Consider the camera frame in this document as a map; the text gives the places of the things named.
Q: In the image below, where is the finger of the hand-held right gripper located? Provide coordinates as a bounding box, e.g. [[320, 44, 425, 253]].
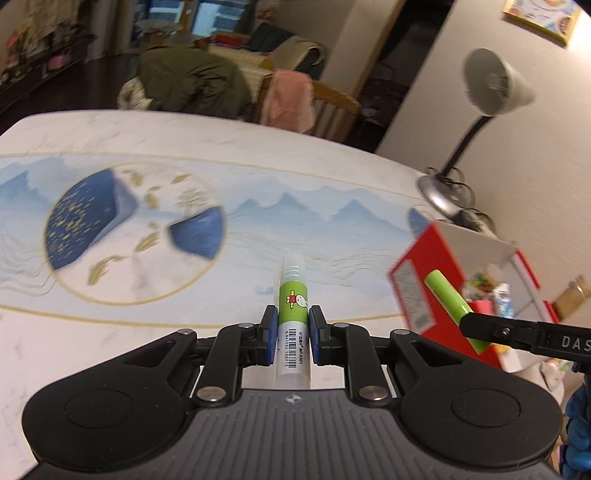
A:
[[459, 312, 546, 357]]

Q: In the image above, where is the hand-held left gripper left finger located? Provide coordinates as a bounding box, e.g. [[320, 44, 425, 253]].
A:
[[124, 304, 280, 408]]

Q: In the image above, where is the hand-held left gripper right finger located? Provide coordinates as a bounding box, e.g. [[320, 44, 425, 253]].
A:
[[308, 304, 463, 408]]

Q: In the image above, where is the green label glue stick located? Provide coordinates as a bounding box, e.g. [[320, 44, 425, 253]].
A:
[[276, 250, 311, 391]]

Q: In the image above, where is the green highlighter pen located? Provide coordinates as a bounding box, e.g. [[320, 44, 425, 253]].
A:
[[424, 270, 491, 356]]

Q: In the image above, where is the red cardboard box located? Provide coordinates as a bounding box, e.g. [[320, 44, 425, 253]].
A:
[[387, 220, 563, 376]]

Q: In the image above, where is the person's right hand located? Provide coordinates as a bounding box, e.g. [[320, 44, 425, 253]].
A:
[[560, 373, 591, 480]]

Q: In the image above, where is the crumpled white wrapper packet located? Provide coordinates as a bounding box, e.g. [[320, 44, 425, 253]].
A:
[[540, 359, 572, 393]]

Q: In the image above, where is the wooden dining chair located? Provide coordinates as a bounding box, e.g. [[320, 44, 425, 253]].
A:
[[256, 69, 362, 142]]

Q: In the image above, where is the pink cloth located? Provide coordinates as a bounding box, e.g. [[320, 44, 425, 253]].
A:
[[263, 69, 315, 133]]

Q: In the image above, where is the silver desk lamp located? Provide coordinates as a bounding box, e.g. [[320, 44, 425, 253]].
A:
[[415, 47, 537, 219]]

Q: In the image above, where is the olive green jacket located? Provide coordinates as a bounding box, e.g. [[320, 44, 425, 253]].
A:
[[136, 45, 253, 122]]

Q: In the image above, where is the floral patterned cloth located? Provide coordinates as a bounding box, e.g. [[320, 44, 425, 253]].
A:
[[117, 78, 153, 112]]

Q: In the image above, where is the sofa with cushions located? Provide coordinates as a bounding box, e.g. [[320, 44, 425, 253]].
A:
[[207, 23, 327, 94]]

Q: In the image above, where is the beige blanket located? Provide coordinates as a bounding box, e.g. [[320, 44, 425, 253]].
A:
[[270, 35, 324, 75]]

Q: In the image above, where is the glass balcony door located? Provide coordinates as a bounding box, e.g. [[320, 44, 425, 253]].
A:
[[131, 0, 279, 52]]

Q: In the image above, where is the dark tv cabinet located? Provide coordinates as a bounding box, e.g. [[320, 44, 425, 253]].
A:
[[0, 27, 94, 117]]

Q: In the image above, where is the black lamp cable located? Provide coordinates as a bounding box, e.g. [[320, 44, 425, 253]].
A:
[[424, 166, 498, 232]]

